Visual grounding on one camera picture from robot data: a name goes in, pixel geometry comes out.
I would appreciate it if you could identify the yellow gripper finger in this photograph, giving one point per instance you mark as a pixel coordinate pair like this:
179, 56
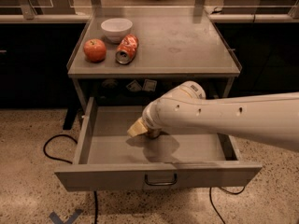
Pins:
139, 127

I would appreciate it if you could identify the orange soda can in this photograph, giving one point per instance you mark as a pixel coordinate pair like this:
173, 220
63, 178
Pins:
152, 134

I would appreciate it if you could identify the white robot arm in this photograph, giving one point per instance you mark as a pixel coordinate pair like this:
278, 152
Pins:
272, 119

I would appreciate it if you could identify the grey open top drawer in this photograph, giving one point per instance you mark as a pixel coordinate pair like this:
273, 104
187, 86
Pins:
106, 158

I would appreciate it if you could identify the red crushed soda can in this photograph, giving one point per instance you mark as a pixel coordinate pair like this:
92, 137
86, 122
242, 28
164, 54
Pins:
127, 49

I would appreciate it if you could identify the grey cabinet counter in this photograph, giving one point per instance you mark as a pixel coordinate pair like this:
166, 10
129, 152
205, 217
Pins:
174, 43

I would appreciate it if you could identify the small packet left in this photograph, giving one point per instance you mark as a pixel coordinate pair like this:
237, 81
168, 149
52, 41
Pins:
134, 86

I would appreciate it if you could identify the small packet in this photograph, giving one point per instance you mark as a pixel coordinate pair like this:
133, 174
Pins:
149, 85
134, 86

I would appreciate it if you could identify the small packet right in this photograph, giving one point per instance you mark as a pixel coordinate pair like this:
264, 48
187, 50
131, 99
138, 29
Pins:
149, 85

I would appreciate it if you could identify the dark round object in cabinet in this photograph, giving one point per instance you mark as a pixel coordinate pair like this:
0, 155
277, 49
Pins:
109, 87

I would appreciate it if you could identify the red apple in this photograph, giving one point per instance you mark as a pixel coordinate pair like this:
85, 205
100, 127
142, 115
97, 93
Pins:
95, 50

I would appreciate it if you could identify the white bowl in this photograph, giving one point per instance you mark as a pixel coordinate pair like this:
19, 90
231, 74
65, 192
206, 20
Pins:
116, 29

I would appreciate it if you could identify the metal drawer handle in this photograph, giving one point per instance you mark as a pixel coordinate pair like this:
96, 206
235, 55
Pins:
160, 181

